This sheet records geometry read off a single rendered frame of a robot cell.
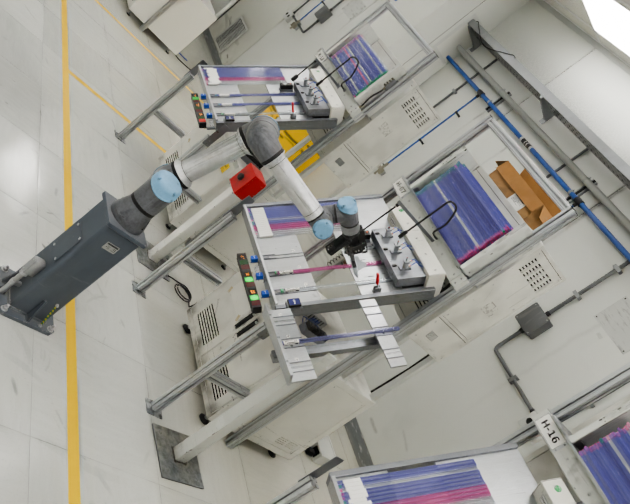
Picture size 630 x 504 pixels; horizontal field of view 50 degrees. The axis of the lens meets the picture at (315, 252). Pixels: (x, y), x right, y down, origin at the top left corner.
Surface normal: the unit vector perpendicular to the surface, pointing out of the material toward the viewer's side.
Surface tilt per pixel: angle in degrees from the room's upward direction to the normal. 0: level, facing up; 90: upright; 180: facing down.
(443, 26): 90
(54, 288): 90
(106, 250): 90
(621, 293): 90
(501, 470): 44
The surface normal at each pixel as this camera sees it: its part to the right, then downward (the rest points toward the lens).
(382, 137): 0.27, 0.65
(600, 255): -0.56, -0.49
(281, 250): 0.11, -0.75
